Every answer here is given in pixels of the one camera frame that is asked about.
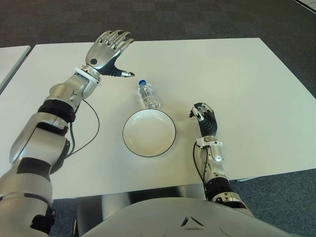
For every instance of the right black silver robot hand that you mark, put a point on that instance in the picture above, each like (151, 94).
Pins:
(208, 123)

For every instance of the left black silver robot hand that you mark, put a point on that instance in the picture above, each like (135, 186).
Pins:
(102, 53)

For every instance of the clear water bottle blue cap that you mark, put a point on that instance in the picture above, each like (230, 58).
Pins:
(149, 95)

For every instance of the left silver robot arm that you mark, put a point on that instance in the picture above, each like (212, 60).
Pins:
(39, 138)

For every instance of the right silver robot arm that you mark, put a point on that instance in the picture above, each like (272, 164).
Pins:
(217, 160)

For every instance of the white plate black rim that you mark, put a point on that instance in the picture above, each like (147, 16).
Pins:
(148, 134)

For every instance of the white side table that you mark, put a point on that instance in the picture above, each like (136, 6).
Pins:
(10, 64)

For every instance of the silver robot torso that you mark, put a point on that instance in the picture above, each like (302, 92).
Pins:
(160, 217)

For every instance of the white round pedestal base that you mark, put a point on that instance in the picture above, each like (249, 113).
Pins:
(195, 191)

